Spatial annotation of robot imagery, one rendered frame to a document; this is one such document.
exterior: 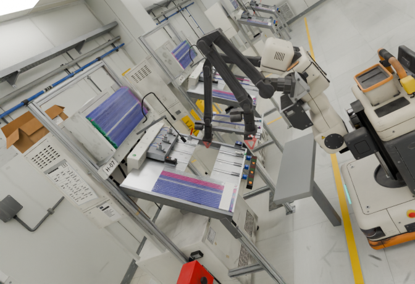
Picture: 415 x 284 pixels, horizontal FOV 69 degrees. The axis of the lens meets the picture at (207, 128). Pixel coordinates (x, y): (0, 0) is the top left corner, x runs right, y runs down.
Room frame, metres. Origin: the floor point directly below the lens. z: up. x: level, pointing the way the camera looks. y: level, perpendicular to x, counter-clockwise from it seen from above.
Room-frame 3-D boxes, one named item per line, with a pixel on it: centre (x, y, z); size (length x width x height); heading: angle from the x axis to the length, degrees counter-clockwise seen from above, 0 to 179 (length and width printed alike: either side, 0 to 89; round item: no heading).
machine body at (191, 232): (2.16, 0.59, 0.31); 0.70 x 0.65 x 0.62; 151
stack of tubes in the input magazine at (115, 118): (2.15, 0.45, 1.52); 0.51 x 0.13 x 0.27; 151
